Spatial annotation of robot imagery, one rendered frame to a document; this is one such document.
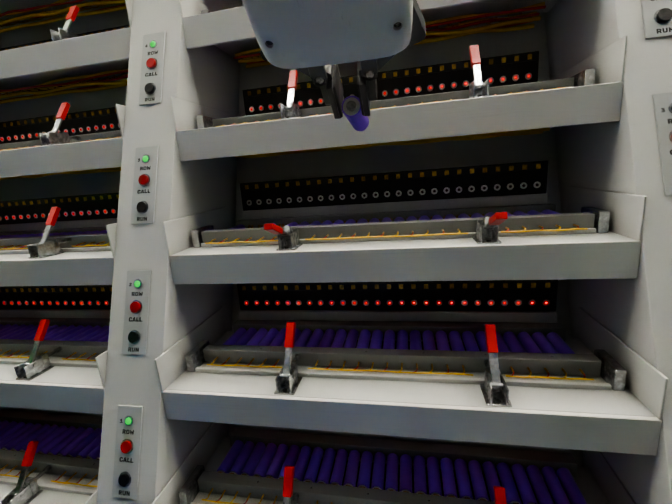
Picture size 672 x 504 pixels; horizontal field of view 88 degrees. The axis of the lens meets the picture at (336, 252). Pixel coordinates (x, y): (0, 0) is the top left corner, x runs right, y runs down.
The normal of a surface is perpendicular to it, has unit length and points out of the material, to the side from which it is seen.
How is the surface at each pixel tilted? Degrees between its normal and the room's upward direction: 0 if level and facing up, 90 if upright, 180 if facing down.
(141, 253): 90
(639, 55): 90
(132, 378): 90
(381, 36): 169
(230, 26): 111
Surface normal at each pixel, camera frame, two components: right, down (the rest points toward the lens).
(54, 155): -0.19, 0.24
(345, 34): -0.04, 0.95
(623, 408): -0.07, -0.97
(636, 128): -0.20, -0.12
